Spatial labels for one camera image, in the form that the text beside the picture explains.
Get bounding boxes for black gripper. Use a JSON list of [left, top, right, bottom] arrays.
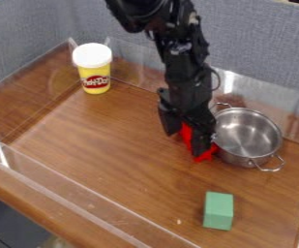
[[156, 49, 214, 157]]

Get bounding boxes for red rectangular block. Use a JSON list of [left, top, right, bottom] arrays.
[[178, 123, 218, 163]]

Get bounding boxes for small stainless steel pot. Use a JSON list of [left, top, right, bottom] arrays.
[[212, 103, 284, 172]]

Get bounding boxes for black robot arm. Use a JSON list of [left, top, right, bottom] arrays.
[[105, 0, 216, 160]]

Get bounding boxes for clear acrylic table barrier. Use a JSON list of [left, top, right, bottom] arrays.
[[0, 40, 299, 248]]

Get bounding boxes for green foam block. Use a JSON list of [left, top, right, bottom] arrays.
[[202, 192, 234, 231]]

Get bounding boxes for yellow Play-Doh container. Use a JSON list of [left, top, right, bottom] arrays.
[[70, 43, 112, 94]]

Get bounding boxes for black cable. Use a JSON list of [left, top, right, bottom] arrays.
[[204, 64, 222, 93]]

